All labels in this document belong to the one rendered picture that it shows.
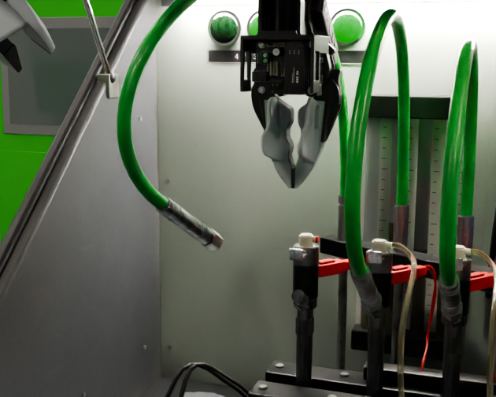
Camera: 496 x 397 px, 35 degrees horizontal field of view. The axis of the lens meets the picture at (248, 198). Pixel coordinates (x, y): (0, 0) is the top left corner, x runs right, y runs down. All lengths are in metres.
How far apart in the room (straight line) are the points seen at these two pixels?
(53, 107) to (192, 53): 2.57
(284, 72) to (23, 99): 3.13
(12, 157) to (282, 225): 2.82
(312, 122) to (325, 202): 0.38
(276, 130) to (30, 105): 3.05
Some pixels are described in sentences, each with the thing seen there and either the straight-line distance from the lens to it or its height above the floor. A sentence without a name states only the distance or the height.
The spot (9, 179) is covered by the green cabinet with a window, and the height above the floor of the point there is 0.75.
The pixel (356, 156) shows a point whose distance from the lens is 0.67.
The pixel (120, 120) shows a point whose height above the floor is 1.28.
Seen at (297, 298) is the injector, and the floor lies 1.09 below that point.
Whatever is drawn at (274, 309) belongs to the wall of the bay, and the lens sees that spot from 1.20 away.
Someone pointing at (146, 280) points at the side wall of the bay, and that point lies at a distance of 1.21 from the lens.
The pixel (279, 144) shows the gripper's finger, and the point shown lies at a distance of 0.79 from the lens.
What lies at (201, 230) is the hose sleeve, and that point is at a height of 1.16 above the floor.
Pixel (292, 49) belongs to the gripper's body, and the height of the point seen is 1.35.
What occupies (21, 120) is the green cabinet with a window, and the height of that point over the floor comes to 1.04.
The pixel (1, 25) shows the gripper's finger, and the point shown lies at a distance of 0.68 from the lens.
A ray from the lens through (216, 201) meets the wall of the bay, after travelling 1.18.
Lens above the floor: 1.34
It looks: 10 degrees down
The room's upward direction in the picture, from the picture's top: straight up
